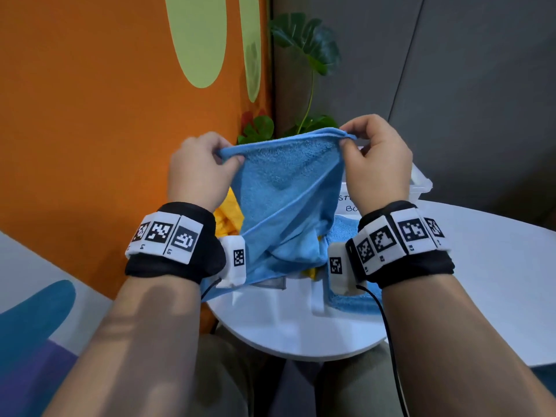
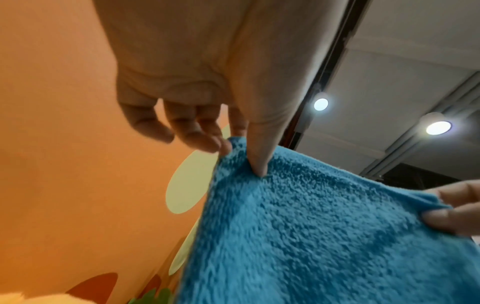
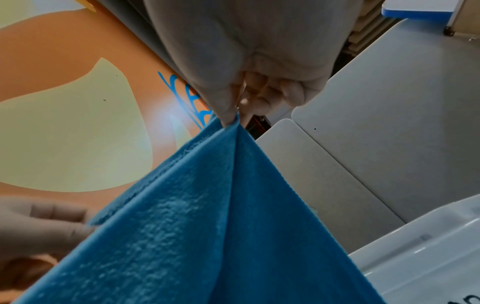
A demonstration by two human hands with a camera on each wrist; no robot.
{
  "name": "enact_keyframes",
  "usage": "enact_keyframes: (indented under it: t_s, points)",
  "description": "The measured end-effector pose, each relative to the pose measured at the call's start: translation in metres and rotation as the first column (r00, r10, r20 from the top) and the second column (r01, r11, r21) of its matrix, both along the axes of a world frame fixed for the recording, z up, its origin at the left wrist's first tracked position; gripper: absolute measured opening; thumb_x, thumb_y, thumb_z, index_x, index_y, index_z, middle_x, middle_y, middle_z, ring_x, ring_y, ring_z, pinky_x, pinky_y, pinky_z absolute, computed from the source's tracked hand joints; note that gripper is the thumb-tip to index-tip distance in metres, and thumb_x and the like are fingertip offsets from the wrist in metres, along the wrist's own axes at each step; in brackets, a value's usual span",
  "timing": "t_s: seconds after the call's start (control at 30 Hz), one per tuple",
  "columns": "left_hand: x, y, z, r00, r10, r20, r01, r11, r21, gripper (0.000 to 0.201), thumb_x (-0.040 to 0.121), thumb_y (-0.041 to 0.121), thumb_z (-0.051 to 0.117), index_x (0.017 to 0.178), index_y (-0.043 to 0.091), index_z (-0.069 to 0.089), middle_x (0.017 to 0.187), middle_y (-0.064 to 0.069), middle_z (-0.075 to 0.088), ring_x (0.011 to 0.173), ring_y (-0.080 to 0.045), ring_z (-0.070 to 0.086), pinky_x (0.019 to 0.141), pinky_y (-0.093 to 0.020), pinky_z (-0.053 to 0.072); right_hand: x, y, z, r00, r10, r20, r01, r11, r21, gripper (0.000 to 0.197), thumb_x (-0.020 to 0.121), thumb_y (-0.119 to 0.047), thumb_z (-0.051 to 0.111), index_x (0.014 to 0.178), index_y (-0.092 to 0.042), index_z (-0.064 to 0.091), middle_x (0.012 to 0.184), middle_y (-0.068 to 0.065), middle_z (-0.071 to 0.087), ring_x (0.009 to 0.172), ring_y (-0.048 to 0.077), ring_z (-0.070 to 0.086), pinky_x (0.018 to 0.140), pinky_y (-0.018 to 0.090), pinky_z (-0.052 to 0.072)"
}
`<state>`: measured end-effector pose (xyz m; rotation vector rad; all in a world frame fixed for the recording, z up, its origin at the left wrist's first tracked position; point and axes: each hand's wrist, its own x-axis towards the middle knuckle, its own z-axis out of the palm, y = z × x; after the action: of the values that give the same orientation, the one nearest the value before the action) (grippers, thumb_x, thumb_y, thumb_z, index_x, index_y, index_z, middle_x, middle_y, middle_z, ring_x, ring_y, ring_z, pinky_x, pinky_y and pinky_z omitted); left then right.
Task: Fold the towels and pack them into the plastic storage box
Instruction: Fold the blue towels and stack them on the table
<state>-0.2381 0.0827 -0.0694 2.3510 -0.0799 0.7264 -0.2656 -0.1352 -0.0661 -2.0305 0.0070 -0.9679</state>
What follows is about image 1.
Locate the person's left hand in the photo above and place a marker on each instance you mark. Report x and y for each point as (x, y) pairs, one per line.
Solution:
(195, 178)

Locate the person's right hand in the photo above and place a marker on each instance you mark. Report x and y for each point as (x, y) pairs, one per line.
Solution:
(382, 173)

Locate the clear plastic storage box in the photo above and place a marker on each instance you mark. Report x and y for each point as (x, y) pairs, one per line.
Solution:
(419, 186)

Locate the yellow towel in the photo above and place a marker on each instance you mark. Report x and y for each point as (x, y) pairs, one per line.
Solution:
(228, 221)

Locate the grey towel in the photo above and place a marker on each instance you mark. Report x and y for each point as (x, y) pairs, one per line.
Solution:
(269, 284)

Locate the person's right forearm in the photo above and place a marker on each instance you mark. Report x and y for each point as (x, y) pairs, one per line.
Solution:
(460, 351)

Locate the person's left forearm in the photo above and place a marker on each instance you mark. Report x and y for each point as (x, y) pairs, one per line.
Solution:
(130, 351)

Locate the person's left leg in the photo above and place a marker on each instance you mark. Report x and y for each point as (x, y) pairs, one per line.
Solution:
(221, 382)

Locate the person's leg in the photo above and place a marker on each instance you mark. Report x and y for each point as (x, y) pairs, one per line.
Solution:
(221, 382)
(356, 386)

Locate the person's right leg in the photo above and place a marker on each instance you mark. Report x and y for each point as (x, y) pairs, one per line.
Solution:
(356, 386)

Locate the black left wristband with markers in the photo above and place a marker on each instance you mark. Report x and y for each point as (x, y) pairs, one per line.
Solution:
(173, 270)

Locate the black wristband with markers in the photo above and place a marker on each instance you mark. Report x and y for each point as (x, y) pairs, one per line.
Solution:
(417, 267)
(173, 270)

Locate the black right wristband with markers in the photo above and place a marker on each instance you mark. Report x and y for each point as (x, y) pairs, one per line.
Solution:
(417, 267)

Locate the green leafy plant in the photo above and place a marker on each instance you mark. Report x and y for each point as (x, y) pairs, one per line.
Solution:
(312, 39)

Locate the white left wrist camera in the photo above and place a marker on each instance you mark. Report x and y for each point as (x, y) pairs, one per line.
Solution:
(230, 277)

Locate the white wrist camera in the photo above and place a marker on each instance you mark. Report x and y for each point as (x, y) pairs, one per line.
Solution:
(343, 285)
(230, 277)

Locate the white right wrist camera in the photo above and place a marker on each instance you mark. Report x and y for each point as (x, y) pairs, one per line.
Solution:
(343, 285)

